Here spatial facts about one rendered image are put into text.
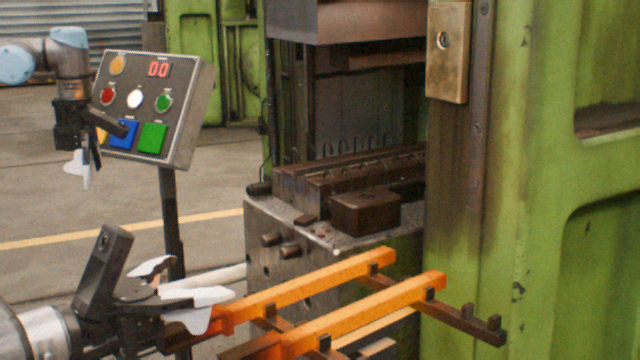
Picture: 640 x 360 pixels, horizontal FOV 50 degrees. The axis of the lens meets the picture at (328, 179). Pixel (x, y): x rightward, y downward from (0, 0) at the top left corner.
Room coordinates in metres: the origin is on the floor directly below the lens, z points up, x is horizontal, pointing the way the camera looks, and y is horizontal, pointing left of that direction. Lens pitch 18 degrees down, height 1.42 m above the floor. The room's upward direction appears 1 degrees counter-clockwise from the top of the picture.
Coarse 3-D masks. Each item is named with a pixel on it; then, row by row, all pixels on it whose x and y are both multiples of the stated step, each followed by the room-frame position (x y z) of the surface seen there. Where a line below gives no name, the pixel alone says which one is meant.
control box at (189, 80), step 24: (120, 72) 1.83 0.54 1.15; (144, 72) 1.79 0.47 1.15; (168, 72) 1.75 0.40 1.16; (192, 72) 1.71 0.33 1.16; (216, 72) 1.78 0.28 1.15; (96, 96) 1.83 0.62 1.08; (120, 96) 1.79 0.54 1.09; (144, 96) 1.75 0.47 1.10; (192, 96) 1.70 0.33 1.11; (144, 120) 1.71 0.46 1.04; (168, 120) 1.67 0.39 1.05; (192, 120) 1.69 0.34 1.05; (168, 144) 1.64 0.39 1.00; (192, 144) 1.69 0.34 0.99
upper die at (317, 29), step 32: (288, 0) 1.41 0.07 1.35; (320, 0) 1.33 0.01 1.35; (352, 0) 1.37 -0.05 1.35; (384, 0) 1.41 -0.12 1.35; (416, 0) 1.46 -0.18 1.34; (288, 32) 1.41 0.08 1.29; (320, 32) 1.33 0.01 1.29; (352, 32) 1.37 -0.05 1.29; (384, 32) 1.41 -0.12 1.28; (416, 32) 1.46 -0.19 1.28
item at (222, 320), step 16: (368, 256) 1.06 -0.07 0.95; (384, 256) 1.07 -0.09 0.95; (320, 272) 1.00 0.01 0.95; (336, 272) 1.00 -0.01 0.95; (352, 272) 1.02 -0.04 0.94; (272, 288) 0.95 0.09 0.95; (288, 288) 0.95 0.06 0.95; (304, 288) 0.96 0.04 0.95; (320, 288) 0.98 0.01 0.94; (240, 304) 0.90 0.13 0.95; (256, 304) 0.90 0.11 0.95; (288, 304) 0.93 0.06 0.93; (224, 320) 0.86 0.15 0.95; (240, 320) 0.88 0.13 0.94; (176, 336) 0.82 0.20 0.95; (192, 336) 0.84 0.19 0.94; (208, 336) 0.84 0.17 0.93; (160, 352) 0.81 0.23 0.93
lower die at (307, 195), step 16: (400, 144) 1.69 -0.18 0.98; (416, 144) 1.65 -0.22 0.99; (320, 160) 1.55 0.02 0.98; (336, 160) 1.51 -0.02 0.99; (384, 160) 1.48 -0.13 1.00; (416, 160) 1.50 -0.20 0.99; (272, 176) 1.49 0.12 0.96; (288, 176) 1.43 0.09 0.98; (304, 176) 1.37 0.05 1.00; (320, 176) 1.38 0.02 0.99; (336, 176) 1.38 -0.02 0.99; (400, 176) 1.44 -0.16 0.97; (272, 192) 1.49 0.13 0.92; (288, 192) 1.43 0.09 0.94; (304, 192) 1.37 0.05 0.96; (320, 192) 1.33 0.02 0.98; (336, 192) 1.35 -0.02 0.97; (416, 192) 1.47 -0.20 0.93; (304, 208) 1.37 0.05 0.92; (320, 208) 1.33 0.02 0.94
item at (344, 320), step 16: (432, 272) 1.00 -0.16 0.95; (400, 288) 0.94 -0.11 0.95; (416, 288) 0.94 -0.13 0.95; (352, 304) 0.89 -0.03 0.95; (368, 304) 0.89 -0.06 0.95; (384, 304) 0.90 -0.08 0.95; (400, 304) 0.92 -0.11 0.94; (320, 320) 0.85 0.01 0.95; (336, 320) 0.85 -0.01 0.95; (352, 320) 0.86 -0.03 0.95; (368, 320) 0.88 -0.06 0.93; (272, 336) 0.79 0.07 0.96; (288, 336) 0.81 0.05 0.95; (304, 336) 0.81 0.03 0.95; (336, 336) 0.84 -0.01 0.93; (224, 352) 0.75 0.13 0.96; (240, 352) 0.75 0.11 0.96; (256, 352) 0.75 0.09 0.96; (272, 352) 0.78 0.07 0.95; (288, 352) 0.77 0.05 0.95; (304, 352) 0.80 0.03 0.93
